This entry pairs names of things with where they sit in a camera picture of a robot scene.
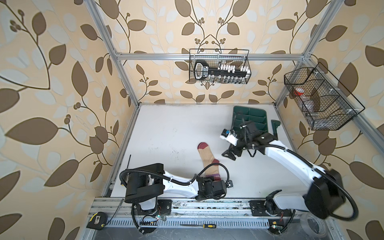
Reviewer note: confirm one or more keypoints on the black yellow tape measure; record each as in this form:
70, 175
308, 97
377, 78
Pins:
98, 221

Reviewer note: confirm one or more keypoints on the green handled tool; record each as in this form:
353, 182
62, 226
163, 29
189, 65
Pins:
275, 125

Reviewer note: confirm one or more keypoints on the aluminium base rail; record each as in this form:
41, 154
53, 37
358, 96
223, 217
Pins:
225, 213

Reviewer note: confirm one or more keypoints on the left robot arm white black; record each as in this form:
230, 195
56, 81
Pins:
145, 184

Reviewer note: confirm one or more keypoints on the black socket set holder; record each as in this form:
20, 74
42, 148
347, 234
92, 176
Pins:
203, 70

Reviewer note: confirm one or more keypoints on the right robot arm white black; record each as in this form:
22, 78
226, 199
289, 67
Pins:
325, 195

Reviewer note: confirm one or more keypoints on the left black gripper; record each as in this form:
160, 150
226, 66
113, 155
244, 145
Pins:
210, 180

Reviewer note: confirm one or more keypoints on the yellow black handled knife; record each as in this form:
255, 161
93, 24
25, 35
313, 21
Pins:
205, 226

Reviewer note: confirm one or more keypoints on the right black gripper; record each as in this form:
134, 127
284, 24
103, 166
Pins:
233, 147

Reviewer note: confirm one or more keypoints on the clear tape roll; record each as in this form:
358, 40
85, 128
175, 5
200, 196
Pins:
313, 226

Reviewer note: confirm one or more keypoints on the red capped jar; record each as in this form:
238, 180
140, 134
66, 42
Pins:
297, 92

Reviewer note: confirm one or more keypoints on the right wall wire basket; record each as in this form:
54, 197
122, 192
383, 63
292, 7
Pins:
328, 103

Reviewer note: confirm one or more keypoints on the green compartment tray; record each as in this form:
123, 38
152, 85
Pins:
244, 114

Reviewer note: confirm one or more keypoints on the back wall wire basket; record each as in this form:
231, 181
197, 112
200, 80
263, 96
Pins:
234, 57

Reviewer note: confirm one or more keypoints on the wall wire basket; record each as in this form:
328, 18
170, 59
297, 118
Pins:
328, 103
234, 57

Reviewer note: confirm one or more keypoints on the beige maroon striped sock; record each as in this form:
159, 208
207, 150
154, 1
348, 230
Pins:
208, 158

